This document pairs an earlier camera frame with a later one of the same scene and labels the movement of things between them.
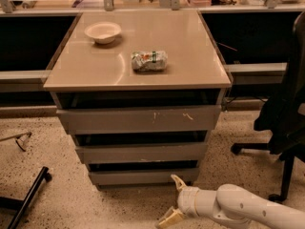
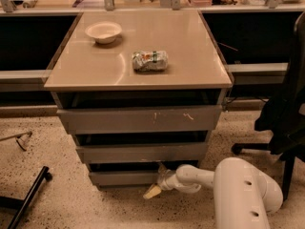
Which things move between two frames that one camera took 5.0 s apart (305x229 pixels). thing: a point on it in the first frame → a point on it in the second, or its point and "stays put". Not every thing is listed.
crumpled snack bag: (149, 61) stays put
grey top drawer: (139, 119) stays put
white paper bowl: (103, 31) stays put
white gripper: (187, 199) → (165, 179)
